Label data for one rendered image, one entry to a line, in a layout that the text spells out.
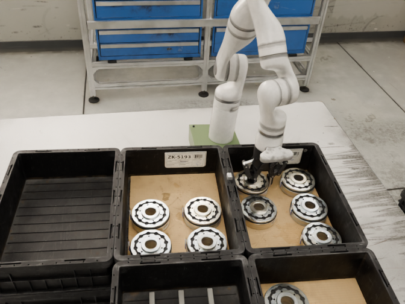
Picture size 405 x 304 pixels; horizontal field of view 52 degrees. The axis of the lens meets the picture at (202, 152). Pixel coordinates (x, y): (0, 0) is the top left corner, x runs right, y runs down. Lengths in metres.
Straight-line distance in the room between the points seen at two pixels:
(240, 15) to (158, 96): 2.09
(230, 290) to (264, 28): 0.63
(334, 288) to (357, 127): 2.20
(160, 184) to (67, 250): 0.33
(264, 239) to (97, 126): 0.88
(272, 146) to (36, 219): 0.67
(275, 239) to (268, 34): 0.53
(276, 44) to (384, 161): 2.01
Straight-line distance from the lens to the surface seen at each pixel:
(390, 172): 2.89
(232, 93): 1.41
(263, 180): 1.26
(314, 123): 1.83
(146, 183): 1.27
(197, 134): 1.55
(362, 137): 3.11
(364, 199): 1.54
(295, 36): 3.24
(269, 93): 1.03
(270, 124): 1.09
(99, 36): 2.98
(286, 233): 1.17
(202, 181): 1.27
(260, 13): 1.05
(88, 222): 1.18
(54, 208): 1.24
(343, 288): 1.11
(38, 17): 3.90
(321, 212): 1.22
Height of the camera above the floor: 1.70
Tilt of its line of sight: 39 degrees down
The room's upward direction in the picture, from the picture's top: 4 degrees clockwise
